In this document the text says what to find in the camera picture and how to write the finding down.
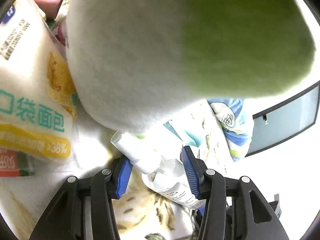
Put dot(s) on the clear bottle with white cap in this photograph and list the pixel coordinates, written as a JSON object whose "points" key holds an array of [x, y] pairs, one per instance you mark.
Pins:
{"points": [[165, 172]]}

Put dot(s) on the white yellow bread packet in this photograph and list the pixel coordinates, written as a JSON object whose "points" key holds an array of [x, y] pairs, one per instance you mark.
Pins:
{"points": [[30, 92]]}

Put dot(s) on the frosted glass wardrobe door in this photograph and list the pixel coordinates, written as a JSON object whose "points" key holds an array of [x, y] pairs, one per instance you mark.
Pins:
{"points": [[282, 120]]}

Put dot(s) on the red snack packet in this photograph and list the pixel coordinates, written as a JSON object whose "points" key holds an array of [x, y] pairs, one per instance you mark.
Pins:
{"points": [[12, 165]]}

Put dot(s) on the striped cartoon quilt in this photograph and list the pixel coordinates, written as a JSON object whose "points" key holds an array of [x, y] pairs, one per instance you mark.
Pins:
{"points": [[235, 135]]}

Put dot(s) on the pink pouch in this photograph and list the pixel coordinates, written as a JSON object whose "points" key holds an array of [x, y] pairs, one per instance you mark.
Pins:
{"points": [[42, 1]]}

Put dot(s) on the white floral blanket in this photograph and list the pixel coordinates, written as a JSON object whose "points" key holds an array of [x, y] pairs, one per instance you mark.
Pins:
{"points": [[140, 215]]}

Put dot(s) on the red white green plush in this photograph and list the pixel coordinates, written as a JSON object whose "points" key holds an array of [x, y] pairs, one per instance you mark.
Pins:
{"points": [[150, 55]]}

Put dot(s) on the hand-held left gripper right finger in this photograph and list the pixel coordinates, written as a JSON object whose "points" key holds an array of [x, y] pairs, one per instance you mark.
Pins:
{"points": [[190, 172]]}

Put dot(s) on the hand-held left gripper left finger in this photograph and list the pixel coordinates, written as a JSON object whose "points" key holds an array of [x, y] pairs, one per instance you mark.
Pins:
{"points": [[123, 177]]}

